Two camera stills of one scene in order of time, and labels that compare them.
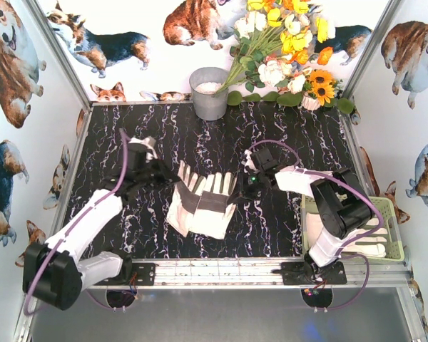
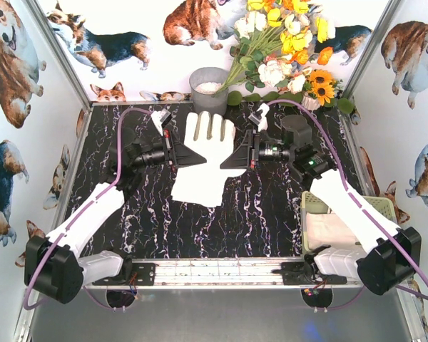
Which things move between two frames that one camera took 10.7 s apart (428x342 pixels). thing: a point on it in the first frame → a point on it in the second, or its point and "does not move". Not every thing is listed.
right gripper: (247, 187) → (253, 150)
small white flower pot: (309, 102) does not move
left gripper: (157, 172) → (170, 150)
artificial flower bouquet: (282, 43) does not move
